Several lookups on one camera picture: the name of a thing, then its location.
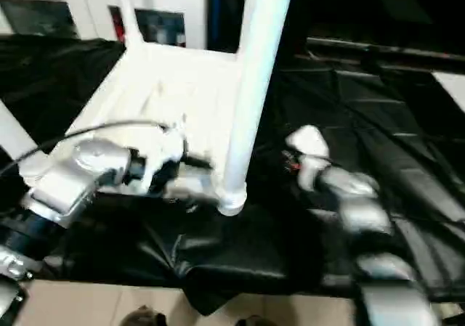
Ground white plastic table leg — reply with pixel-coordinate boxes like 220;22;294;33
217;0;297;217
0;100;50;176
115;0;145;51

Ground white plastic table top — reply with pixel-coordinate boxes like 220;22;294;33
20;46;248;216

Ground black mat cover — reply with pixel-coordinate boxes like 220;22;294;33
0;33;465;316

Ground long black rod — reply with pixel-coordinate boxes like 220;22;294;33
307;37;465;60

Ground red item behind glass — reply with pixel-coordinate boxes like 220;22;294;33
112;8;124;38

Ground white flat board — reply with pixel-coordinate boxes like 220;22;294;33
434;72;465;104

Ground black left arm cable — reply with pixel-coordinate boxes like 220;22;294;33
0;121;171;176

